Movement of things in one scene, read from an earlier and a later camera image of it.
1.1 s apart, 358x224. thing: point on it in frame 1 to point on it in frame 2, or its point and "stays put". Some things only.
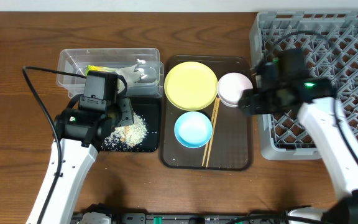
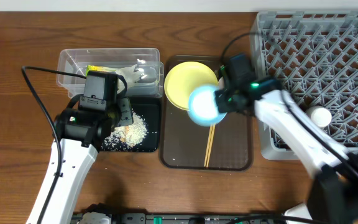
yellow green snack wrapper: x=96 y=68 stays put
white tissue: x=130 y=76 stays put
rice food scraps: x=126 y=136 stays put
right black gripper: x=253 y=98 to x=225 y=107
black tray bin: x=148 y=109 stays put
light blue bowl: x=193 y=129 to x=202 y=107
